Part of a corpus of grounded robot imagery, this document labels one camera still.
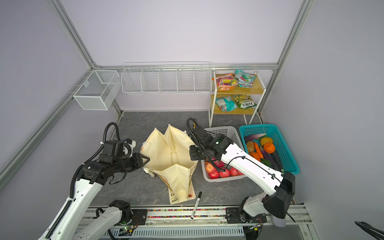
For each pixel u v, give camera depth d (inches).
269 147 35.8
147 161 27.8
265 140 38.1
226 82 33.3
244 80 34.4
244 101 39.7
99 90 38.9
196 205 30.3
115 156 21.6
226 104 39.0
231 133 39.0
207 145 20.4
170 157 36.8
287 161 33.9
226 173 32.5
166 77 38.3
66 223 15.5
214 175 32.4
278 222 27.8
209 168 31.1
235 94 42.4
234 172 32.6
